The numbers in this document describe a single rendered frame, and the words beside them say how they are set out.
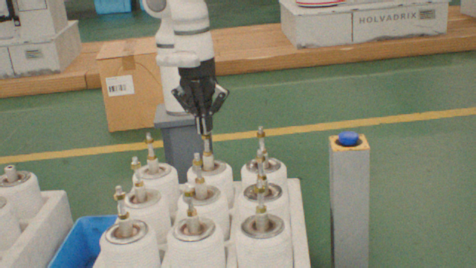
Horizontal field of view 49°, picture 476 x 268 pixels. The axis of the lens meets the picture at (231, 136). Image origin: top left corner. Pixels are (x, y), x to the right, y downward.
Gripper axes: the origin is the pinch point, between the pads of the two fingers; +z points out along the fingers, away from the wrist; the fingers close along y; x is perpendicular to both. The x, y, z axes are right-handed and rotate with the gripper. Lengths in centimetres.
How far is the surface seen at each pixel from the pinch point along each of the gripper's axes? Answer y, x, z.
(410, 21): -4, -202, 20
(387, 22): 6, -196, 19
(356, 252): -30.2, -4.9, 27.7
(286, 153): 9, -62, 36
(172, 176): 6.4, 4.8, 10.7
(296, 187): -15.5, -9.9, 17.5
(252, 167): -9.0, -2.6, 10.0
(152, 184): 8.7, 9.1, 10.8
